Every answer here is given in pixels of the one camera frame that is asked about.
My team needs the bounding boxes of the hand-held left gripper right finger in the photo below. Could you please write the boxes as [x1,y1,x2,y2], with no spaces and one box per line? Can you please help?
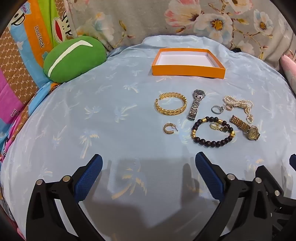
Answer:
[195,152,278,241]

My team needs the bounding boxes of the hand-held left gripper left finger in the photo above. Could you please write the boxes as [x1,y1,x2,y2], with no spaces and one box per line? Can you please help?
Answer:
[26,153,103,241]

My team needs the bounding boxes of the black bead bracelet gold charms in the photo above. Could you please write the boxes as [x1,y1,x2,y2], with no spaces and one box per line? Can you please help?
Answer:
[191,117,236,147]

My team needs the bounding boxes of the gold metal wristwatch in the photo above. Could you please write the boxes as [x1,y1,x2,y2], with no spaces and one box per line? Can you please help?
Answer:
[230,115,260,141]

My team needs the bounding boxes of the gold chunky hoop earring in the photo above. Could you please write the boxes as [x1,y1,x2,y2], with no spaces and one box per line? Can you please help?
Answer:
[163,123,178,135]

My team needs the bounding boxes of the silver metal wristwatch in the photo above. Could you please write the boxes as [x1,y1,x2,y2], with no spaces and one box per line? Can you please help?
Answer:
[187,89,205,121]

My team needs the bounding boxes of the white pearl bracelet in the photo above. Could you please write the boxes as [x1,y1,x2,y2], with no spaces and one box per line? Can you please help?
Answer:
[223,95,254,114]

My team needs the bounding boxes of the gold leaf-pattern bangle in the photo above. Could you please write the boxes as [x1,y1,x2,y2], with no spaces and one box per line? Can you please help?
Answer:
[155,92,187,116]

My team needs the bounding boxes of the orange shallow cardboard box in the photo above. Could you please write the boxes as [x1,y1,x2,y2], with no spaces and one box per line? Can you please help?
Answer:
[152,48,226,79]

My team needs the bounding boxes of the light blue patterned sheet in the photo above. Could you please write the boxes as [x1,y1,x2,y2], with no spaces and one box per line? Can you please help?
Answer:
[0,35,296,241]

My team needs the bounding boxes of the pink pillow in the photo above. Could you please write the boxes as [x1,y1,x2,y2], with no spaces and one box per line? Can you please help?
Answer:
[280,54,296,78]

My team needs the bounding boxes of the green plush pillow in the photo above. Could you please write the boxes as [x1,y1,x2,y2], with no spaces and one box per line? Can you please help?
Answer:
[43,35,107,83]

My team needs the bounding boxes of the colourful cartoon printed blanket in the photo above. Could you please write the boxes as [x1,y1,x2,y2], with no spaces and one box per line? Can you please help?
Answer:
[0,0,78,209]

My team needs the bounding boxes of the grey floral blanket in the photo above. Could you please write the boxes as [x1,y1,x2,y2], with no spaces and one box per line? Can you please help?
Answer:
[63,0,296,71]

